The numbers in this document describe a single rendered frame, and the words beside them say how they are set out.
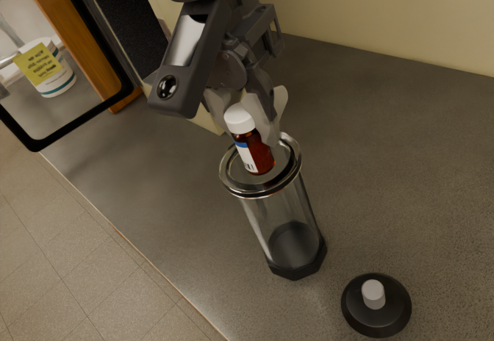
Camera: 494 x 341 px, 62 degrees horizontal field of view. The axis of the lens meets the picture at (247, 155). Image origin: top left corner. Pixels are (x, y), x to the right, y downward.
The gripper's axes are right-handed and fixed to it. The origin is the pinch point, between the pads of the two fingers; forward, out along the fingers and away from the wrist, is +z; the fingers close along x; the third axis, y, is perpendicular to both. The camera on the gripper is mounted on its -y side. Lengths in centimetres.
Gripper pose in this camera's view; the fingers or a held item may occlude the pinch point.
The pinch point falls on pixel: (251, 140)
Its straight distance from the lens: 50.4
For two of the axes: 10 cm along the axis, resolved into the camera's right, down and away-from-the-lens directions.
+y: 4.8, -7.1, 5.2
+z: 2.9, 6.9, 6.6
